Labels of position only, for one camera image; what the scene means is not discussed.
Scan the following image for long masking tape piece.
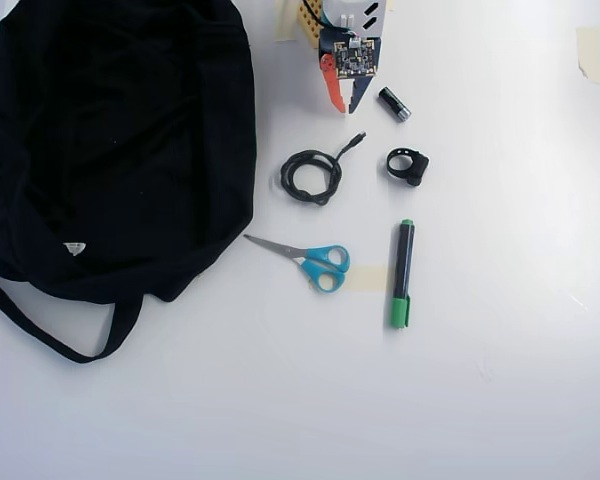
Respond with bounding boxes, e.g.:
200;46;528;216
575;25;600;86

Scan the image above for black ring strap clip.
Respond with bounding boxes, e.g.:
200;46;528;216
384;146;430;188

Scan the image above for small masking tape strip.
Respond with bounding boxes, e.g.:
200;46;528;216
347;264;392;293

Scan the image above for camera circuit board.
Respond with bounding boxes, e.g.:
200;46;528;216
329;37;381;80

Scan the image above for green black marker pen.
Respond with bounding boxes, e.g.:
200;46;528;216
388;218;416;330

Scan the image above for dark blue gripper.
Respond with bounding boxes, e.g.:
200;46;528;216
318;27;379;116

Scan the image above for yellow perforated block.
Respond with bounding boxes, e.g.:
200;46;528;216
292;0;326;49

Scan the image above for masking tape piece beside base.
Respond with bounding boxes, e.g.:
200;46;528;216
273;0;301;43

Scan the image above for black cylindrical battery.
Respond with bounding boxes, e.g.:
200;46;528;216
377;86;412;124

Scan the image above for black cable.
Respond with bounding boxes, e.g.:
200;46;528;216
279;130;367;206

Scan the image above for black camera wire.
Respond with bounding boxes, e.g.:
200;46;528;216
299;0;354;39

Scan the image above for black fabric bag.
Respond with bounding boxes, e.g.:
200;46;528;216
0;0;259;365

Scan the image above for blue handled scissors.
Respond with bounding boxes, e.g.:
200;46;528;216
243;233;351;295

